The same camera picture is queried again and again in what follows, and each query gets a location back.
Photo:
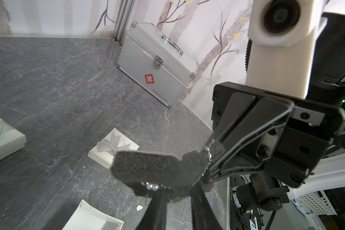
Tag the silver aluminium first aid case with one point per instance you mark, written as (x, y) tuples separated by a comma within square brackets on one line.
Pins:
[(156, 63)]

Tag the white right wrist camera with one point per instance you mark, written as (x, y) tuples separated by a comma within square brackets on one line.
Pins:
[(283, 35)]

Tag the far white bow gift box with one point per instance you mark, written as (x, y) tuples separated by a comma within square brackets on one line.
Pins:
[(11, 140)]

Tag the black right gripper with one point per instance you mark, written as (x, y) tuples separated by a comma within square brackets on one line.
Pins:
[(257, 131)]

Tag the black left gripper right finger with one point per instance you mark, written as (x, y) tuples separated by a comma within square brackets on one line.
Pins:
[(203, 218)]

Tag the dark grey foam insert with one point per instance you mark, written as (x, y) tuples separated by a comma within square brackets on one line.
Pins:
[(138, 169)]

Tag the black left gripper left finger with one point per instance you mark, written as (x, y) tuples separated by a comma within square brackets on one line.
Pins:
[(155, 217)]

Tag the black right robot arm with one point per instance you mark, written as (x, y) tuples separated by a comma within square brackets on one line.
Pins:
[(327, 87)]

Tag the white jewelry box base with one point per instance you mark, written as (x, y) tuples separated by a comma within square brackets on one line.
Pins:
[(87, 217)]

